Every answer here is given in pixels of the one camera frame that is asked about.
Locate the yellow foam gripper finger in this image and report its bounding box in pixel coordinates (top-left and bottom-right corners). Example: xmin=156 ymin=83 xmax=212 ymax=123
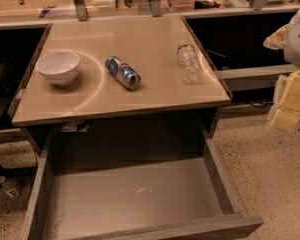
xmin=263 ymin=25 xmax=287 ymax=50
xmin=269 ymin=70 xmax=300 ymax=131

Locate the blue silver redbull can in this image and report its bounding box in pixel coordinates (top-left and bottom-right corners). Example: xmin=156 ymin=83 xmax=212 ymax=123
xmin=105 ymin=56 xmax=141 ymax=90

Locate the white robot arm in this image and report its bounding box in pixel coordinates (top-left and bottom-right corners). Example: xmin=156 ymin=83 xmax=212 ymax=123
xmin=263 ymin=10 xmax=300 ymax=131

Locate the grey cabinet with beige top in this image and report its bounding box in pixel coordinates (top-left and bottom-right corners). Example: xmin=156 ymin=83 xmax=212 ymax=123
xmin=12 ymin=17 xmax=230 ymax=156

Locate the open grey wooden drawer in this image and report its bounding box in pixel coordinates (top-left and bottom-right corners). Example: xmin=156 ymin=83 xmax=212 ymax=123
xmin=21 ymin=115 xmax=263 ymax=240

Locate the white ceramic bowl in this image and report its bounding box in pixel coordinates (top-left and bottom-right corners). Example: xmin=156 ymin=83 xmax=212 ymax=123
xmin=36 ymin=51 xmax=80 ymax=86

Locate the white tag on floor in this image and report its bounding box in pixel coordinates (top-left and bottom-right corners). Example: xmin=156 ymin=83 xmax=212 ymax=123
xmin=5 ymin=186 xmax=21 ymax=199

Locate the grey side shelf rail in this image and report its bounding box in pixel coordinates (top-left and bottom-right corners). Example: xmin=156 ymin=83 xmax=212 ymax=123
xmin=215 ymin=64 xmax=297 ymax=91

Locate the metal post left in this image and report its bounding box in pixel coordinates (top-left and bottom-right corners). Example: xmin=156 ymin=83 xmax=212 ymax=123
xmin=73 ymin=0 xmax=88 ymax=21

